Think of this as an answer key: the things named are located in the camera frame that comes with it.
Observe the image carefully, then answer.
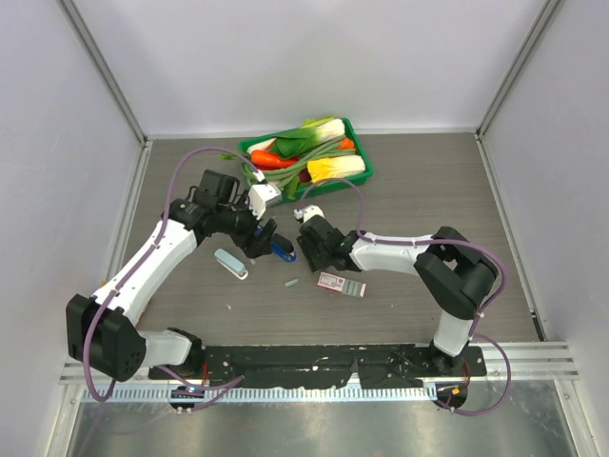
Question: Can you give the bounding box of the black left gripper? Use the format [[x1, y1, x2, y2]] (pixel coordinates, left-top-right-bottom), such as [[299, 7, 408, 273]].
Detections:
[[216, 190, 276, 258]]

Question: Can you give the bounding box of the staple box red white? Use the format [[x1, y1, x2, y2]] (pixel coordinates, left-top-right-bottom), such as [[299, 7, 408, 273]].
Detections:
[[317, 272, 366, 298]]

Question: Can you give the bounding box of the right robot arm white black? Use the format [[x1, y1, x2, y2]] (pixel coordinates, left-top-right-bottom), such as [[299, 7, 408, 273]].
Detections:
[[295, 208, 500, 376]]

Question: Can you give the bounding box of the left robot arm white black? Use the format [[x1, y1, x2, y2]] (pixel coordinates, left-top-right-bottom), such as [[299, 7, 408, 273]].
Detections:
[[66, 170, 281, 382]]

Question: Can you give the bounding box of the light blue small stapler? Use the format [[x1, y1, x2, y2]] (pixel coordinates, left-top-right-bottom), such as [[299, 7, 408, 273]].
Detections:
[[214, 248, 248, 280]]

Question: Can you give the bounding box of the green plastic tray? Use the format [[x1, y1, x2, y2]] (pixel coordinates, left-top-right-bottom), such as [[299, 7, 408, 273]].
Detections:
[[238, 118, 373, 203]]

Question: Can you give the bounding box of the green bean bundle toy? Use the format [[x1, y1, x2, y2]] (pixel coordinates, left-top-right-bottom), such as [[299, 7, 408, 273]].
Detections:
[[248, 136, 357, 189]]

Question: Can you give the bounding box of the yellow napa cabbage toy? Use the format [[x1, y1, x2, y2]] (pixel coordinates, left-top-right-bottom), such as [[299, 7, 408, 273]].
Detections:
[[306, 155, 365, 183]]

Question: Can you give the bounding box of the green leafy vegetable toy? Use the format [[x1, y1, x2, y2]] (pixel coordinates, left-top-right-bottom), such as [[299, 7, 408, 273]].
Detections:
[[245, 121, 326, 158]]

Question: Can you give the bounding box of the small orange carrot toy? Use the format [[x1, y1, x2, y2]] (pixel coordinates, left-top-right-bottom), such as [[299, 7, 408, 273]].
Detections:
[[337, 137, 356, 150]]

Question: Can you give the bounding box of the white bok choy toy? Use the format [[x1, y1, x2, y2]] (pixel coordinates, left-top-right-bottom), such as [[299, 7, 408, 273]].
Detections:
[[304, 117, 345, 144]]

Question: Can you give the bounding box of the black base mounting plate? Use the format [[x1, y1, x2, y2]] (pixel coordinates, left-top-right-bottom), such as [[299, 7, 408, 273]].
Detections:
[[169, 344, 487, 389]]

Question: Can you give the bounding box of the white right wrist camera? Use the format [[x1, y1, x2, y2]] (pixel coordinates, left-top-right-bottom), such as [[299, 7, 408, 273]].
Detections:
[[294, 205, 324, 224]]

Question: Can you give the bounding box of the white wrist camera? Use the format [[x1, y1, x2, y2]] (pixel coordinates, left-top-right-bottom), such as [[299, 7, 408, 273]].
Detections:
[[247, 170, 283, 220], [294, 205, 324, 224]]

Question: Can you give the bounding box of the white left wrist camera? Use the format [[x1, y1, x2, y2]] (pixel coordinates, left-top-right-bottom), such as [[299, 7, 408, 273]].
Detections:
[[247, 170, 283, 220]]

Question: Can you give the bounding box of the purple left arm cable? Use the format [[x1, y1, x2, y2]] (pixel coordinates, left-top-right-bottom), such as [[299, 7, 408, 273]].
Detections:
[[81, 147, 267, 404]]

